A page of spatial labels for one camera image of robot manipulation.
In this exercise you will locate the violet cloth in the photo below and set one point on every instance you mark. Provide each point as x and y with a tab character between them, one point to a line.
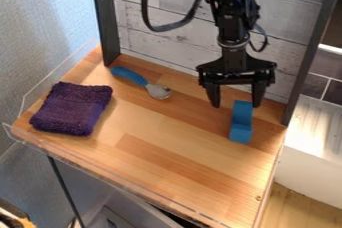
71	108

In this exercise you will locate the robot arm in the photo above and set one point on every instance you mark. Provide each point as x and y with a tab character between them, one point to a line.
231	8

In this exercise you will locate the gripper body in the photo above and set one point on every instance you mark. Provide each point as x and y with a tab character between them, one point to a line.
236	67

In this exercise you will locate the blue block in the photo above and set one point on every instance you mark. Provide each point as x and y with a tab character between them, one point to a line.
242	122

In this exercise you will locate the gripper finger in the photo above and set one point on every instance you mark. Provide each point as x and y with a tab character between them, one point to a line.
214	94
258	94

